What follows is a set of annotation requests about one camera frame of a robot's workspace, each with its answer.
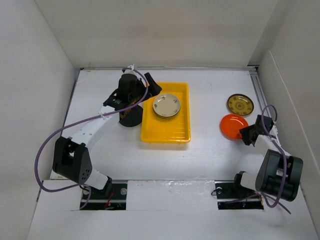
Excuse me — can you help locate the orange plate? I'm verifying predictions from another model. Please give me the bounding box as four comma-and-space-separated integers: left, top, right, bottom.
155, 112, 179, 119
219, 114, 249, 140

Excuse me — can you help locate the beige patterned plate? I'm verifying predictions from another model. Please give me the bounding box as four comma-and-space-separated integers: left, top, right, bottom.
152, 93, 181, 118

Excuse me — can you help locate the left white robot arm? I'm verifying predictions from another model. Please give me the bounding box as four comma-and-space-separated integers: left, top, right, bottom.
52, 68, 162, 199

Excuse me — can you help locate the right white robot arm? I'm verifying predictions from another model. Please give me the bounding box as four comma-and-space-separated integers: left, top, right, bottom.
231, 114, 304, 202

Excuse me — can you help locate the yellow plastic bin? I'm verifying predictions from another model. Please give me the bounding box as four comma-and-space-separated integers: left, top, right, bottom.
140, 82, 191, 144

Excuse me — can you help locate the black plate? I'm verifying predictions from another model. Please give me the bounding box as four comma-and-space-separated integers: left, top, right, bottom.
119, 105, 143, 128

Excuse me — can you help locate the far brown gold plate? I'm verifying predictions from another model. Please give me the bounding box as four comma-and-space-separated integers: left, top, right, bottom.
226, 93, 255, 116

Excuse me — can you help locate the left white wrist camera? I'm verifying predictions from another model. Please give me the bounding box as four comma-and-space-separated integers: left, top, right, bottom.
122, 64, 136, 75

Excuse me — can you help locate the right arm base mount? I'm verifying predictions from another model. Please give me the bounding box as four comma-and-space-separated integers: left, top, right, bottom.
211, 181, 264, 210

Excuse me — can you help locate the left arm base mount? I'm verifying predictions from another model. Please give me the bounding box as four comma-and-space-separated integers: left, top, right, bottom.
79, 181, 128, 211

